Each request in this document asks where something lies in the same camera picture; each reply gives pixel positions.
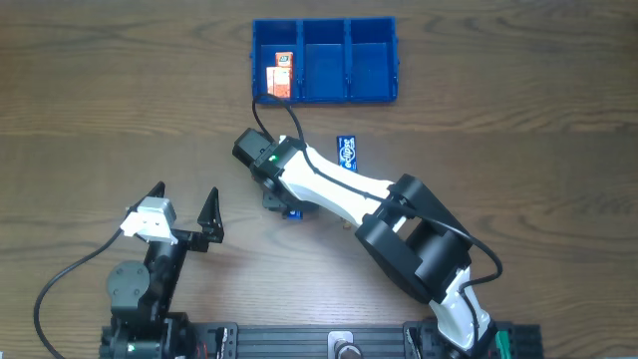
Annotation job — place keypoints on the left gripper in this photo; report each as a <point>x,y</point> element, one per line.
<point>192,241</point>

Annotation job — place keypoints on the blue candy pack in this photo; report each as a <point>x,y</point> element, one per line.
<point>347,153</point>
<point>295,215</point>

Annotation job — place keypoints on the orange candy box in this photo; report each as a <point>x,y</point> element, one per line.
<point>270,82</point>
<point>283,86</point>
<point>284,60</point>

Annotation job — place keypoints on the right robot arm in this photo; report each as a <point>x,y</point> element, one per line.
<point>324,182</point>

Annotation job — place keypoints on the blue tray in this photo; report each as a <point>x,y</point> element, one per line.
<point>324,75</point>

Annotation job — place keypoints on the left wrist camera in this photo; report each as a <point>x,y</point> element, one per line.
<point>149,219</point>

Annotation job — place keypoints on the mounting rail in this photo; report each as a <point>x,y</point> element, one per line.
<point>284,341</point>

